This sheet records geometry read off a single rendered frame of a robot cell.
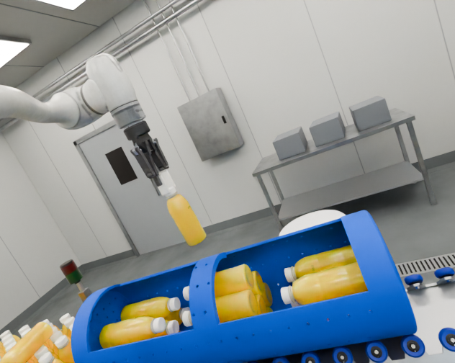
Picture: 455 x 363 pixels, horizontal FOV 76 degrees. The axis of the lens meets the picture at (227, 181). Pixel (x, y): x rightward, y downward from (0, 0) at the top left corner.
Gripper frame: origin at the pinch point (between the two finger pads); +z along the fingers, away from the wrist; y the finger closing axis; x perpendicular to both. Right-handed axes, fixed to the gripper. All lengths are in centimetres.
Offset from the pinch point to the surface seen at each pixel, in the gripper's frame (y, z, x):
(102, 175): 310, 5, 298
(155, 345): -32.6, 31.8, 4.1
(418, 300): -9, 53, -58
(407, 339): -26, 47, -52
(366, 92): 307, 44, -105
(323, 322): -30, 34, -38
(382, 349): -27, 48, -47
